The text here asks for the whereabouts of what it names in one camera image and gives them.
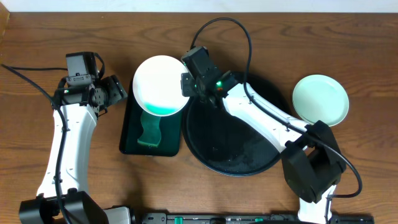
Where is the pink plate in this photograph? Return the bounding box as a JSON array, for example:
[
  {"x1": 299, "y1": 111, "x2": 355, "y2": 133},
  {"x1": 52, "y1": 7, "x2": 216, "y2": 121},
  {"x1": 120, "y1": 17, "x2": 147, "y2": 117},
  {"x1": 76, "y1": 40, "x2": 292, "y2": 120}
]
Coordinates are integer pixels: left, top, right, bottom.
[{"x1": 132, "y1": 55, "x2": 189, "y2": 116}]

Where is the green sponge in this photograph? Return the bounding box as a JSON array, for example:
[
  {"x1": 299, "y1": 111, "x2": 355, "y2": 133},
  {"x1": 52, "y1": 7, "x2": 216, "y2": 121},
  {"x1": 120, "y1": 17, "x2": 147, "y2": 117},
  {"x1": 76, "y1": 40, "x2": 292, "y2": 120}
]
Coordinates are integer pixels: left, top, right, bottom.
[{"x1": 137, "y1": 111, "x2": 162, "y2": 147}]

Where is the mint green plate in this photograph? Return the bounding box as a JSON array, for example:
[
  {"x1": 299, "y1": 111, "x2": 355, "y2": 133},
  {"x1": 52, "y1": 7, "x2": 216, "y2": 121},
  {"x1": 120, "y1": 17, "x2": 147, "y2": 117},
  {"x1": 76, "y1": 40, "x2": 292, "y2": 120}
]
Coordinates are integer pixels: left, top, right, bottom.
[{"x1": 292, "y1": 75, "x2": 349, "y2": 126}]

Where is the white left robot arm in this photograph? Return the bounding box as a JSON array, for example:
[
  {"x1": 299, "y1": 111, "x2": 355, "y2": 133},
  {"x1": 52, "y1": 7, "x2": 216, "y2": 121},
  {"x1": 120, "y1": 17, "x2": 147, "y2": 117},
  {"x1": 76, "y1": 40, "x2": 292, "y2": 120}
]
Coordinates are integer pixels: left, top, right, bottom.
[{"x1": 19, "y1": 75, "x2": 134, "y2": 223}]

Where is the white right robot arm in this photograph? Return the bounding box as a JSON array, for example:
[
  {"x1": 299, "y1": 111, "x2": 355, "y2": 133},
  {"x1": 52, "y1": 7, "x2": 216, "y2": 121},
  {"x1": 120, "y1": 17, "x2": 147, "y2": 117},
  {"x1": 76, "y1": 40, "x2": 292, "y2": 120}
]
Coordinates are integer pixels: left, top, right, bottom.
[{"x1": 182, "y1": 75, "x2": 346, "y2": 223}]

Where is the rectangular black tray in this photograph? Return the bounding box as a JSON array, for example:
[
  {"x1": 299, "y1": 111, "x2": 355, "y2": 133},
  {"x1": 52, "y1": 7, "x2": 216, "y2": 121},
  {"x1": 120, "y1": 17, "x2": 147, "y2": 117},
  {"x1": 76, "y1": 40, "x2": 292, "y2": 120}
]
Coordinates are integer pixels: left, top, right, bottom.
[{"x1": 119, "y1": 80, "x2": 182, "y2": 157}]

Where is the round black tray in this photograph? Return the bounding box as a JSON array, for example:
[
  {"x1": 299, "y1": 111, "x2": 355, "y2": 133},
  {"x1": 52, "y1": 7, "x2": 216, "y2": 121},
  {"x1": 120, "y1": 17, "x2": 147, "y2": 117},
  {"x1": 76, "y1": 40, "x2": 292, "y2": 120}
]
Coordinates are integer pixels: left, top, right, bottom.
[{"x1": 181, "y1": 72, "x2": 292, "y2": 177}]

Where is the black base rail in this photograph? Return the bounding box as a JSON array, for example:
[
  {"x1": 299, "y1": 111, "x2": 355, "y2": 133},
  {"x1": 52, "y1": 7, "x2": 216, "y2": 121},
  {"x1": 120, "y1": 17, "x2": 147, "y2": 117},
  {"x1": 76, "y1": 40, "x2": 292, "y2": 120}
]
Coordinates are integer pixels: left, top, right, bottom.
[{"x1": 102, "y1": 205, "x2": 376, "y2": 224}]

